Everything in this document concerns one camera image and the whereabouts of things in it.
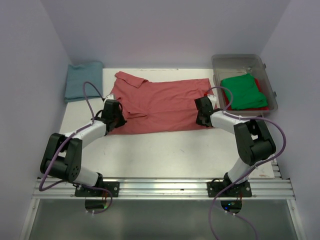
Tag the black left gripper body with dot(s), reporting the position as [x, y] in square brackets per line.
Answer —
[118, 120]

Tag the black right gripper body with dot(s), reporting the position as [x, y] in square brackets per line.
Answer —
[201, 119]

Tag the salmon pink t shirt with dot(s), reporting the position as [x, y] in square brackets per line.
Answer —
[153, 107]

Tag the clear plastic bin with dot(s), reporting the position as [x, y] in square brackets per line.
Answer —
[233, 65]

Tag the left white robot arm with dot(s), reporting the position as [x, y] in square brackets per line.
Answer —
[62, 159]

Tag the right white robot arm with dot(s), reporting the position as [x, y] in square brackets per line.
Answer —
[253, 141]

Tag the green folded t shirt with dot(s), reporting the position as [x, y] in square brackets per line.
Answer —
[242, 87]

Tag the blue folded t shirt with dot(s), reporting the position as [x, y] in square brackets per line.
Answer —
[78, 74]

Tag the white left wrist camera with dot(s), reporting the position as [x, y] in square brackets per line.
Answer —
[109, 97]

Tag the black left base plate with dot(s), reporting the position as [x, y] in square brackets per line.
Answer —
[89, 192]

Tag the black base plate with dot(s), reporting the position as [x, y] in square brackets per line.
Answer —
[238, 190]
[89, 192]

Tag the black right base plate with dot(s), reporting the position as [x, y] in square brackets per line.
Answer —
[238, 190]

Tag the aluminium mounting rail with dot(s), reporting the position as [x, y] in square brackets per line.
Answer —
[176, 189]

